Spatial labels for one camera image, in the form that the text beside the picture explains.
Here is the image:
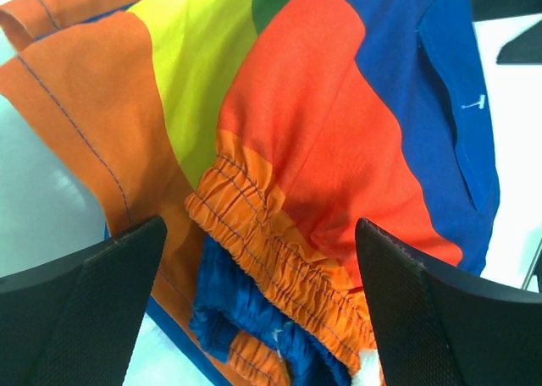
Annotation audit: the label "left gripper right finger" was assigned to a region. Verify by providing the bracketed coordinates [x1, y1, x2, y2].
[356, 218, 541, 385]

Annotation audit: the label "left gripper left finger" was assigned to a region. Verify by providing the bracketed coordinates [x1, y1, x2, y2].
[1, 216, 167, 385]

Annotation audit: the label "rainbow striped shorts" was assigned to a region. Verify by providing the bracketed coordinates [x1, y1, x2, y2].
[1, 0, 500, 385]

